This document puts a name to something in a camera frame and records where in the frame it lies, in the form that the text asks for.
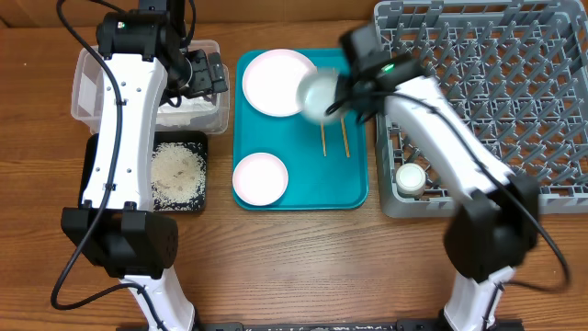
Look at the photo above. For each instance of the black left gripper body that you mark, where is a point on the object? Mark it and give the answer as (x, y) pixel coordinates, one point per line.
(202, 82)

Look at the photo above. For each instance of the left wooden chopstick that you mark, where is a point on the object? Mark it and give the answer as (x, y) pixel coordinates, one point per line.
(324, 148)

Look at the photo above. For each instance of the grey dishwasher rack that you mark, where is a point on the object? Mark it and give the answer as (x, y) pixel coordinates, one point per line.
(516, 74)

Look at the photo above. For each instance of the teal serving tray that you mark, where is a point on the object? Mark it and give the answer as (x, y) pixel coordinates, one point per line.
(315, 182)

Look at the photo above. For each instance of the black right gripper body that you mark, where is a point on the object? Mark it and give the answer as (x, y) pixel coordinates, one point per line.
(347, 97)

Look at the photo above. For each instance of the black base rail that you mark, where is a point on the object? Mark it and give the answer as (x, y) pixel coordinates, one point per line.
(400, 325)

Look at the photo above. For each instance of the right wooden chopstick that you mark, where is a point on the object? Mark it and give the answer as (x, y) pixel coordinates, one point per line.
(345, 139)

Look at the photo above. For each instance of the white cup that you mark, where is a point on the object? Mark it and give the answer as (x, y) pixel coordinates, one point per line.
(410, 180)

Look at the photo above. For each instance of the grey bowl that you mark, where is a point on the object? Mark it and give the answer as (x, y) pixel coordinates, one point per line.
(316, 93)

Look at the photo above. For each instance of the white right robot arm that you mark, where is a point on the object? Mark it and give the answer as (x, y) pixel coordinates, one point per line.
(495, 222)

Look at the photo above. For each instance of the small white rice plate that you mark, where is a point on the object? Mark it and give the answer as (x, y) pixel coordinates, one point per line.
(260, 179)

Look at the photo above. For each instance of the large white plate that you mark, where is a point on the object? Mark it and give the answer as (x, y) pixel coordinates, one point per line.
(271, 80)

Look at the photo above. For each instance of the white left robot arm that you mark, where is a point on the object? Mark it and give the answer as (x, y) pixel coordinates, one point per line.
(146, 60)

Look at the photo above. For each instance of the black food waste tray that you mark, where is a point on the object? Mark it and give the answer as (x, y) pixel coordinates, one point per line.
(184, 138)

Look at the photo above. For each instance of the wooden chopstick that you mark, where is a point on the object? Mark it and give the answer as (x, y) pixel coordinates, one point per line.
(345, 139)
(324, 148)

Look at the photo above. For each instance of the white crumpled tissue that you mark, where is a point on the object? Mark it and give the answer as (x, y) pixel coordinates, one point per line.
(189, 109)

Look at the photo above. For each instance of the spilled rice pile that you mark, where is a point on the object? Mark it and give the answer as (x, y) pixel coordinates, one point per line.
(178, 174)

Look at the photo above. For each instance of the clear plastic waste bin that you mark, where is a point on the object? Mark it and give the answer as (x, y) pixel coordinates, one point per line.
(93, 93)

